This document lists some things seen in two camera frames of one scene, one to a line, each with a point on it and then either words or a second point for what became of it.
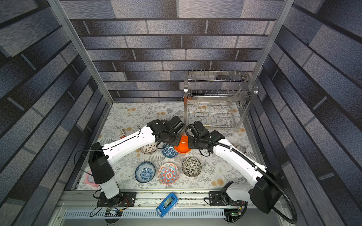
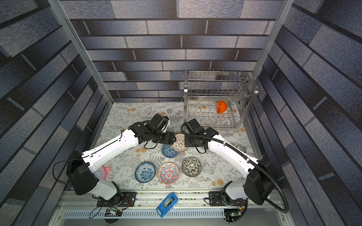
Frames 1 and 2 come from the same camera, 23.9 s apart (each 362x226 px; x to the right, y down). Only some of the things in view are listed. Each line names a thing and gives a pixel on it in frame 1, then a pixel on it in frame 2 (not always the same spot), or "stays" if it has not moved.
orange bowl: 183,147 → 221,107
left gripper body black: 174,139 stays
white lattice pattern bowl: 149,149 → 178,145
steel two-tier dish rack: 217,99 stays
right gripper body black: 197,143 stays
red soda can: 241,148 stays
